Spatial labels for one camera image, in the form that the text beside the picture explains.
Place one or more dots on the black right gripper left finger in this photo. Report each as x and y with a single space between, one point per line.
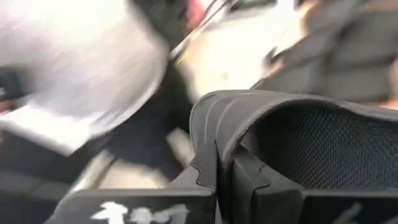
192 199

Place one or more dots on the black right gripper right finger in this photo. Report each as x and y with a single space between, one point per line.
280 208

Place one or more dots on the black rubber slide sandal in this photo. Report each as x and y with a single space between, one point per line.
236 112

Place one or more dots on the grey metal bar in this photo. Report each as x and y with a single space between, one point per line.
199 29

